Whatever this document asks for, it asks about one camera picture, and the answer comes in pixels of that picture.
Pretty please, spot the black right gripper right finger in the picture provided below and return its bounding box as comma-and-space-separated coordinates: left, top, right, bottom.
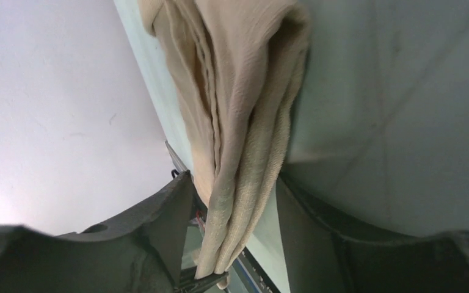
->
275, 179, 469, 292

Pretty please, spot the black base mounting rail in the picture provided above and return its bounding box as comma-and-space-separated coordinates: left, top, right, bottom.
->
173, 194, 282, 293

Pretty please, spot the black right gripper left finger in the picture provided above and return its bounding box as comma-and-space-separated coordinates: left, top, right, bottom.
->
0, 172, 194, 292

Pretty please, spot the beige cloth napkin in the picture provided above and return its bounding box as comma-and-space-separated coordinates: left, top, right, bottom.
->
138, 1, 311, 280

